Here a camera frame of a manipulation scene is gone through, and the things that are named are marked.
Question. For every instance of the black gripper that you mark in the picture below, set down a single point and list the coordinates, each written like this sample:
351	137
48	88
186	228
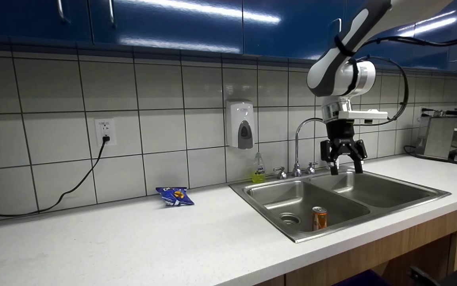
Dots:
342	136

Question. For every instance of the orange fanta can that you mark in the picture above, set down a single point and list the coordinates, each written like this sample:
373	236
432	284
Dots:
320	218

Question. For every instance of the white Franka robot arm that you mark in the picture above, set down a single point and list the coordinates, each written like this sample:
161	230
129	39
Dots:
340	69

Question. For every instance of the stainless steel double sink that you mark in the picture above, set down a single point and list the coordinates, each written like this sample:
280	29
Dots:
345	207

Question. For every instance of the round sink drain strainer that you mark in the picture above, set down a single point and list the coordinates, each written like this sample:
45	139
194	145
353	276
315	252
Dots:
289	218

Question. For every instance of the wooden under-sink panel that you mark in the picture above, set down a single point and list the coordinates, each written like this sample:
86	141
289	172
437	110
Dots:
377	249

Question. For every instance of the chrome gooseneck faucet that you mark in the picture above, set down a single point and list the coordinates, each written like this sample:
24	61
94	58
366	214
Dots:
297	153

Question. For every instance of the green dish soap bottle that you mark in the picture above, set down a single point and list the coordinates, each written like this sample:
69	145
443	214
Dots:
258	176

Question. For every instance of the steel espresso machine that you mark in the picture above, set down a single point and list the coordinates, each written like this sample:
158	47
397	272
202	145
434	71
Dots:
440	137

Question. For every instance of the dark blue seat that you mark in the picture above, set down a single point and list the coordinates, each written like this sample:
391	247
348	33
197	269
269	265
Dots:
364	279

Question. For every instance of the black chair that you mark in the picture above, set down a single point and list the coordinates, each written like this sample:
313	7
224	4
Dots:
451	279

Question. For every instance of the blue chip bag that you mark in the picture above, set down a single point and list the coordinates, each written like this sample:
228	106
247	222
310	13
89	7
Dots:
175	196

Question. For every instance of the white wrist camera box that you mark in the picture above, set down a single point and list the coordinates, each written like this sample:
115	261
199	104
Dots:
366	117

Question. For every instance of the white wall soap dispenser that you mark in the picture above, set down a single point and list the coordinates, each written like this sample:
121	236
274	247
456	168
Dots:
239	125

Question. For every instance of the white wall outlet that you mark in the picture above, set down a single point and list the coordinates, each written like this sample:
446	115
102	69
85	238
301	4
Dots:
105	129

